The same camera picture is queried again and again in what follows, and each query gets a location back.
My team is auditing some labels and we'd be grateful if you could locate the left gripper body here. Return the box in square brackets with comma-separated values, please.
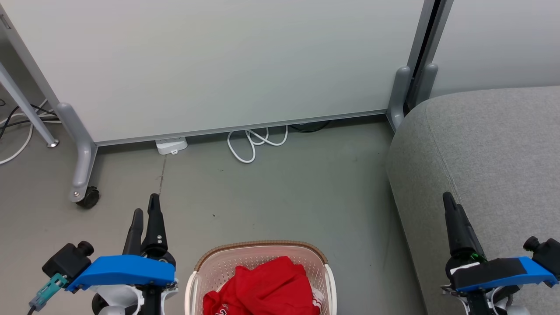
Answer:
[139, 246, 179, 315]

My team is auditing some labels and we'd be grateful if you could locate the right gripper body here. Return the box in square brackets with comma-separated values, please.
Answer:
[441, 251, 522, 315]

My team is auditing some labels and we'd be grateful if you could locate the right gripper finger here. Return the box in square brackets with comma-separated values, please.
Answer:
[442, 191, 471, 259]
[455, 203, 483, 259]

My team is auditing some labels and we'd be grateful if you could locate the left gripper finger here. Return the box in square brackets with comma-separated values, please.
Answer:
[122, 208, 144, 257]
[141, 193, 169, 259]

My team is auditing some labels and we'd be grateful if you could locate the red cloth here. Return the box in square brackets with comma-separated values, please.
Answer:
[202, 256, 325, 315]

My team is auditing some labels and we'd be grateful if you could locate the grey fabric sofa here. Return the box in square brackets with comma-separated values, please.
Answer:
[386, 85, 560, 315]

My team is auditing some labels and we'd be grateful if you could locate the white plastic laundry basket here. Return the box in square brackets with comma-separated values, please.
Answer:
[184, 240, 338, 315]

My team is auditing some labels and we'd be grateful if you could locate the black caster wheel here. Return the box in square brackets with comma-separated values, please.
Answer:
[76, 186, 101, 210]

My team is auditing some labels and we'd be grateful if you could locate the white power adapter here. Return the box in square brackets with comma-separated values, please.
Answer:
[155, 136, 188, 156]

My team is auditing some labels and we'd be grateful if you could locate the long grey partition foot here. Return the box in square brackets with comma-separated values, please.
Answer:
[56, 102, 98, 204]

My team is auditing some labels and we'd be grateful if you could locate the short grey partition foot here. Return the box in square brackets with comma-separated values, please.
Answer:
[386, 66, 413, 133]

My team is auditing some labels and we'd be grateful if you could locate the grey metal-legged table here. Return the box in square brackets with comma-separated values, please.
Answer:
[0, 61, 60, 149]

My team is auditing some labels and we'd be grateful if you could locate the blue right camera mount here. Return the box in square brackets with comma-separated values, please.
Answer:
[450, 256, 559, 293]

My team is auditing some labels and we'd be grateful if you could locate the teal cable connector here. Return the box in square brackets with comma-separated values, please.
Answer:
[28, 273, 71, 313]

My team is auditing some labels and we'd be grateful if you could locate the coiled white cable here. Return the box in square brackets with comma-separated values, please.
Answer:
[227, 126, 290, 164]

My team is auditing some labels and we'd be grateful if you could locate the long white floor cable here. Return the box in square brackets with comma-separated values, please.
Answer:
[0, 100, 62, 166]

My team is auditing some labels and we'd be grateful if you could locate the thin black floor cable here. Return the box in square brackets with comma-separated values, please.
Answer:
[0, 99, 58, 140]

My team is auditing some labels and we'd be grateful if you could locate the white partition panel grey frame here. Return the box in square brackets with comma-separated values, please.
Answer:
[0, 0, 440, 147]

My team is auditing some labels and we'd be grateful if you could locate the black cable under partition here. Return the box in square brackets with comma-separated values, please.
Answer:
[289, 120, 334, 133]

